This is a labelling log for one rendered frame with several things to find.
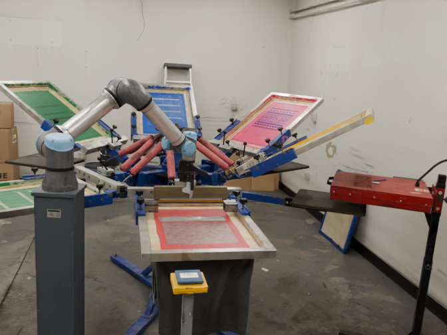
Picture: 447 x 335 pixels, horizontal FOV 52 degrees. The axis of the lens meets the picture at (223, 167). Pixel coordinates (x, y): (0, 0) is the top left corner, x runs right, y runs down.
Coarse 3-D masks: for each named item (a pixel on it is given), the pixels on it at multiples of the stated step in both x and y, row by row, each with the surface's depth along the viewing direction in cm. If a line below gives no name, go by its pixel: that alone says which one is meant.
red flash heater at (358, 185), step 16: (336, 176) 302; (352, 176) 305; (368, 176) 308; (336, 192) 278; (352, 192) 275; (368, 192) 272; (384, 192) 269; (400, 192) 271; (416, 192) 273; (432, 192) 283; (400, 208) 268; (416, 208) 265; (432, 208) 278
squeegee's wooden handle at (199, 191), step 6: (156, 186) 250; (162, 186) 251; (168, 186) 251; (174, 186) 252; (180, 186) 253; (198, 186) 255; (204, 186) 256; (210, 186) 257; (216, 186) 258; (222, 186) 259; (156, 192) 250; (162, 192) 251; (168, 192) 251; (174, 192) 252; (180, 192) 253; (198, 192) 255; (204, 192) 256; (210, 192) 257; (216, 192) 257; (222, 192) 258; (156, 198) 251; (222, 198) 259
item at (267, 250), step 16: (144, 224) 224; (144, 240) 204; (256, 240) 220; (144, 256) 190; (160, 256) 191; (176, 256) 193; (192, 256) 194; (208, 256) 196; (224, 256) 197; (240, 256) 199; (256, 256) 201; (272, 256) 202
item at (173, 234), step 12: (156, 216) 247; (168, 216) 248; (180, 216) 250; (156, 228) 229; (168, 228) 230; (180, 228) 231; (192, 228) 233; (168, 240) 215; (180, 240) 216; (192, 240) 217
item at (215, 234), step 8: (192, 216) 251; (200, 216) 252; (208, 216) 253; (224, 216) 254; (200, 224) 239; (208, 224) 240; (216, 224) 241; (224, 224) 241; (232, 224) 242; (200, 232) 228; (208, 232) 228; (216, 232) 229; (224, 232) 230; (232, 232) 230; (208, 240) 218; (216, 240) 219; (224, 240) 219; (232, 240) 220; (240, 240) 221; (208, 248) 208; (216, 248) 209
